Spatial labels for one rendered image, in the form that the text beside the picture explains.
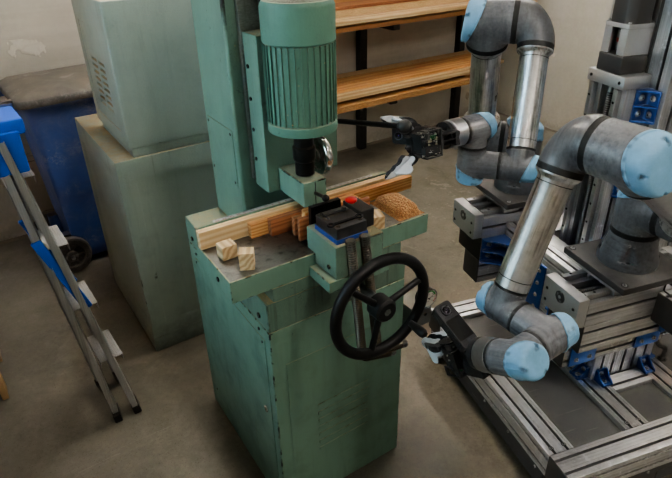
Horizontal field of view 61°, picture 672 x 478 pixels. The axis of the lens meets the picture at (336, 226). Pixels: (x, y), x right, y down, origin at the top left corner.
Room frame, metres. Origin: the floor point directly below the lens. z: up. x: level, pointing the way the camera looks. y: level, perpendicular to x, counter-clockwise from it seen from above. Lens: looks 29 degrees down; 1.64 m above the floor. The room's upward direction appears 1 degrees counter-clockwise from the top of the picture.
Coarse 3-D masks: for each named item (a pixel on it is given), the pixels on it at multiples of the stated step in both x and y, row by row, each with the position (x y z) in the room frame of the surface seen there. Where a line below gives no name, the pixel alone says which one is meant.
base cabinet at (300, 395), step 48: (384, 288) 1.32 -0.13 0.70; (240, 336) 1.29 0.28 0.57; (288, 336) 1.15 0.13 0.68; (384, 336) 1.32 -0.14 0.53; (240, 384) 1.34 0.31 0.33; (288, 384) 1.14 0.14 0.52; (336, 384) 1.22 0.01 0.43; (384, 384) 1.32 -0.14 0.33; (240, 432) 1.40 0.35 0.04; (288, 432) 1.14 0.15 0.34; (336, 432) 1.22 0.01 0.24; (384, 432) 1.33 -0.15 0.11
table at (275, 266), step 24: (240, 240) 1.27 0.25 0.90; (264, 240) 1.27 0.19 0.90; (288, 240) 1.26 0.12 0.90; (384, 240) 1.32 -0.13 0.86; (216, 264) 1.16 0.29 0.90; (264, 264) 1.15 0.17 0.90; (288, 264) 1.16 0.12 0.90; (312, 264) 1.19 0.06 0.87; (240, 288) 1.09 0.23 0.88; (264, 288) 1.12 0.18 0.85; (336, 288) 1.12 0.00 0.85
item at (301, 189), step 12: (288, 168) 1.42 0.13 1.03; (288, 180) 1.39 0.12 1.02; (300, 180) 1.34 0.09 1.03; (312, 180) 1.34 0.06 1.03; (324, 180) 1.35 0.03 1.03; (288, 192) 1.39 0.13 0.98; (300, 192) 1.33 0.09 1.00; (312, 192) 1.33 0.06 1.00; (324, 192) 1.35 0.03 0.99; (300, 204) 1.34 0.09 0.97; (312, 204) 1.33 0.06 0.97
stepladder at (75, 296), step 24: (0, 120) 1.50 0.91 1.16; (0, 144) 1.46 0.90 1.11; (0, 168) 1.46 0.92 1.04; (24, 168) 1.49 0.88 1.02; (24, 192) 1.47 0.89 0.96; (24, 216) 1.47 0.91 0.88; (48, 240) 1.48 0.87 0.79; (48, 264) 1.48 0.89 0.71; (72, 288) 1.49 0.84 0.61; (72, 312) 1.49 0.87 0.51; (96, 336) 1.51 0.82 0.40; (96, 384) 1.67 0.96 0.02; (120, 384) 1.68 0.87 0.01
